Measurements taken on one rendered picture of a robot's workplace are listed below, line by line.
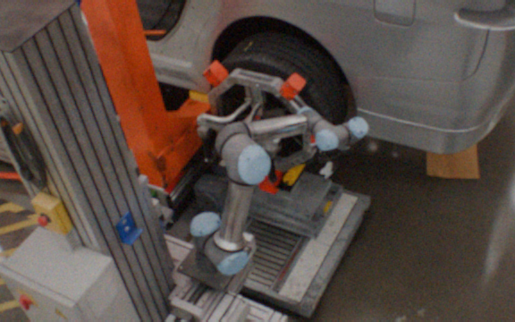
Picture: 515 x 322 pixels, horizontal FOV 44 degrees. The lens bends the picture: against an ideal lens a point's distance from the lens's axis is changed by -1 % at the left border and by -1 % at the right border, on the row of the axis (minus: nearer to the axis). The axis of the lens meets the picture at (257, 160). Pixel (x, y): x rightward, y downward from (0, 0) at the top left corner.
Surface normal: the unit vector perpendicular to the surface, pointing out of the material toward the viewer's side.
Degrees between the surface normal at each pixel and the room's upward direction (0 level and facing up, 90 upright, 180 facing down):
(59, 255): 0
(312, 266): 0
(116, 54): 90
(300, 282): 0
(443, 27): 90
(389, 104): 90
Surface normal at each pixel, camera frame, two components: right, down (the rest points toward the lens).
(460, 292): -0.11, -0.71
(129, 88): -0.47, 0.65
